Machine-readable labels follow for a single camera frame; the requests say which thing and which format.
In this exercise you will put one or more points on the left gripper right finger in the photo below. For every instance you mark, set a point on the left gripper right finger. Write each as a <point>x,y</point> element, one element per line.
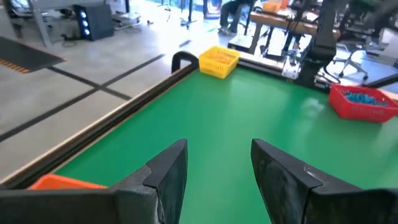
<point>311,205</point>

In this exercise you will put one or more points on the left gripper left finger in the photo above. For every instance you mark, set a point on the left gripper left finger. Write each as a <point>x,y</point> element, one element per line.
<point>130,208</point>

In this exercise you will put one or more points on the blue rubber band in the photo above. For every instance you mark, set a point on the blue rubber band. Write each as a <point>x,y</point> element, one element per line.
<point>377,101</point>
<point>357,98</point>

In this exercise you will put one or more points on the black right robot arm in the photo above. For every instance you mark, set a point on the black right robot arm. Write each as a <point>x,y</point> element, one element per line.
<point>323,43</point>

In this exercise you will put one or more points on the orange plastic basket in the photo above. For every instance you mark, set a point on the orange plastic basket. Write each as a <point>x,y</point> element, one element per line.
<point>62,183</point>

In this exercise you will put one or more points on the red plastic basket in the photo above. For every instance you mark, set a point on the red plastic basket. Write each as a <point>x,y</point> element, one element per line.
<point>357,110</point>

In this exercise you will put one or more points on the green table mat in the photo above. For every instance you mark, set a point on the green table mat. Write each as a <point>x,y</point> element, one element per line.
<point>217,109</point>

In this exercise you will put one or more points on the grey office chair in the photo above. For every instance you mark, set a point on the grey office chair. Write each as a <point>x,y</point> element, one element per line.
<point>351,59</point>

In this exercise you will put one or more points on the light wooden table board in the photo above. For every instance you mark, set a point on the light wooden table board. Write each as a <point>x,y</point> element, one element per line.
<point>264,60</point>

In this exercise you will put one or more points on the yellow plastic basket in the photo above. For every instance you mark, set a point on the yellow plastic basket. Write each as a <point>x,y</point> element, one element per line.
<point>217,67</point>

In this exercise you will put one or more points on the wooden top desk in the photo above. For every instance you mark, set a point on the wooden top desk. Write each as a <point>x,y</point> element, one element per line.
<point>280,21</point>

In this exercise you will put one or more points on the black striped floor mat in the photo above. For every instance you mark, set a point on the black striped floor mat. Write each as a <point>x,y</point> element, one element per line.
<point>21,56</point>

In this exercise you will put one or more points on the black floor equipment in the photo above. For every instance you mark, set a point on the black floor equipment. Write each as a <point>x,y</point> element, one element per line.
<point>96,21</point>

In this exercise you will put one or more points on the orange box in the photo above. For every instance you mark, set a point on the orange box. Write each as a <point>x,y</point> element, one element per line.
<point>273,5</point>

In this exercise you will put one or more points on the grey metal table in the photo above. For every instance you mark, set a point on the grey metal table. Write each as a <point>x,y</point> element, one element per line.
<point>40,25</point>

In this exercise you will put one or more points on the person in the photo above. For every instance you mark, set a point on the person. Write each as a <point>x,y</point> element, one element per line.
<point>230,14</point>

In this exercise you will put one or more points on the black aluminium table frame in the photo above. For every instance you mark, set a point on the black aluminium table frame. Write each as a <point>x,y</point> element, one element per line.
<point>93,133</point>

